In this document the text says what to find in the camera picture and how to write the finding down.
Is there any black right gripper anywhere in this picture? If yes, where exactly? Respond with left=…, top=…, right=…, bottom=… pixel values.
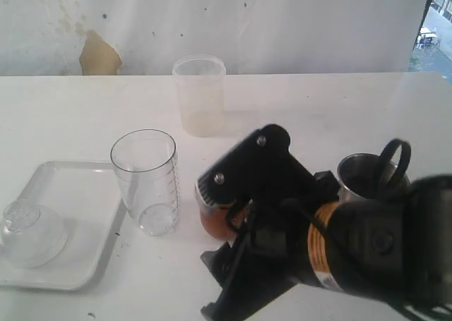
left=200, top=171, right=339, bottom=320

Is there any brown wooden cup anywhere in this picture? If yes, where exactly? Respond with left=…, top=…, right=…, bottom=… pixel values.
left=195, top=180, right=235, bottom=241

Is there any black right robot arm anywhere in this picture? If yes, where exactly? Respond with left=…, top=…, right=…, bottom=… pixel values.
left=201, top=175, right=451, bottom=320

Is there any clear plastic shaker cup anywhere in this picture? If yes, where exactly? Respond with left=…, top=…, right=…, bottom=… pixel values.
left=110, top=129, right=180, bottom=236

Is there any clear plastic shaker lid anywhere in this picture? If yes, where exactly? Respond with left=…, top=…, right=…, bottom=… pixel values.
left=1, top=199, right=68, bottom=269

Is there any white plastic tray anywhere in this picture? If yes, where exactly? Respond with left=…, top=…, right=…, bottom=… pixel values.
left=1, top=161, right=124, bottom=291

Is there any stainless steel cup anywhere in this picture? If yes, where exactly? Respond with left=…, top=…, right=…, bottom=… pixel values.
left=337, top=153, right=410, bottom=202

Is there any translucent white plastic container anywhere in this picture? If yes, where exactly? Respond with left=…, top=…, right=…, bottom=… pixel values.
left=172, top=54, right=226, bottom=138

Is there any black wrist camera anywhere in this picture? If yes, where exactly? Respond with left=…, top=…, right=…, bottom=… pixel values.
left=196, top=123, right=318, bottom=207

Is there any dark window frame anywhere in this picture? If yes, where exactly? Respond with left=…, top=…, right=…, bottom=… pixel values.
left=407, top=0, right=433, bottom=71

